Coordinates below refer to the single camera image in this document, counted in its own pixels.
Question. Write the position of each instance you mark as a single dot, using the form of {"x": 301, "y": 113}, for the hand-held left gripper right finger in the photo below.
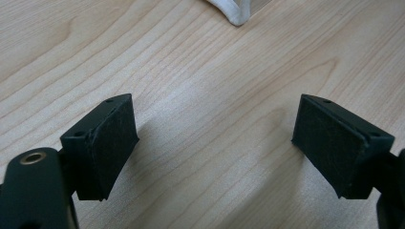
{"x": 337, "y": 146}

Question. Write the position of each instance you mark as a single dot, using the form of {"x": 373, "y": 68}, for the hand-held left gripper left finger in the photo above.
{"x": 102, "y": 146}

